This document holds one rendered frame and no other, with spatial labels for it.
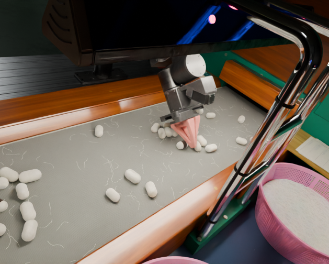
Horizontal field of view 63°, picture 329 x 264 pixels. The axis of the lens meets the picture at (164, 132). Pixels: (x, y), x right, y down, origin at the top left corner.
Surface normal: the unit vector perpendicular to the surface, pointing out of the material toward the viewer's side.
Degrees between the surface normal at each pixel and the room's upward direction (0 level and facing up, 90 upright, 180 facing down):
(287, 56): 90
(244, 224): 0
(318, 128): 90
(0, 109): 0
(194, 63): 42
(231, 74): 90
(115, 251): 0
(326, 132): 90
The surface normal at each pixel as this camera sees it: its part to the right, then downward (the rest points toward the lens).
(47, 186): 0.26, -0.77
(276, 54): -0.71, 0.26
